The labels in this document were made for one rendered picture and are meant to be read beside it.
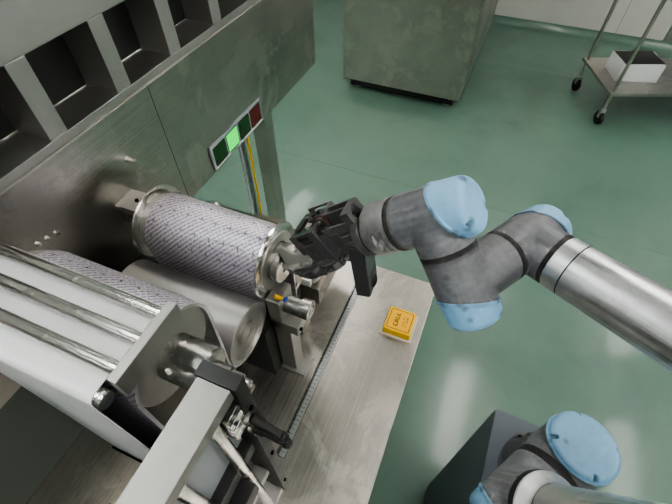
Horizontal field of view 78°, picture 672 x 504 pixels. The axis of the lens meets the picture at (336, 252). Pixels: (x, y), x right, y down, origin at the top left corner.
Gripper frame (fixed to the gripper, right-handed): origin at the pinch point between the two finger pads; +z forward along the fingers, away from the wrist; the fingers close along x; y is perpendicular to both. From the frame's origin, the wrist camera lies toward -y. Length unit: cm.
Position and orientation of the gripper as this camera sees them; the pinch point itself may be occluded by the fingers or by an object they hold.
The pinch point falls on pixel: (292, 262)
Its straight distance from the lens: 73.8
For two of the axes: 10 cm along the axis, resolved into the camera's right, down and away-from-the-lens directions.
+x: -3.8, 7.2, -5.8
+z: -7.1, 1.8, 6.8
